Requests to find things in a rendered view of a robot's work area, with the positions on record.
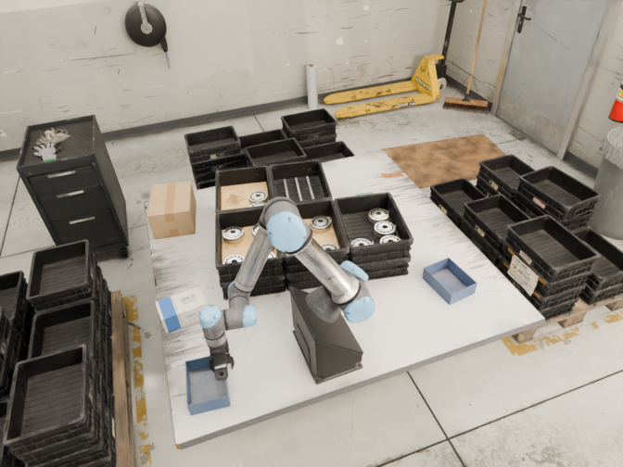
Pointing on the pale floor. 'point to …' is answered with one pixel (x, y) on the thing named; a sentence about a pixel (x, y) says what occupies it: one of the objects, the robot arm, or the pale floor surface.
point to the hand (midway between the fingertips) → (225, 375)
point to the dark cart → (76, 186)
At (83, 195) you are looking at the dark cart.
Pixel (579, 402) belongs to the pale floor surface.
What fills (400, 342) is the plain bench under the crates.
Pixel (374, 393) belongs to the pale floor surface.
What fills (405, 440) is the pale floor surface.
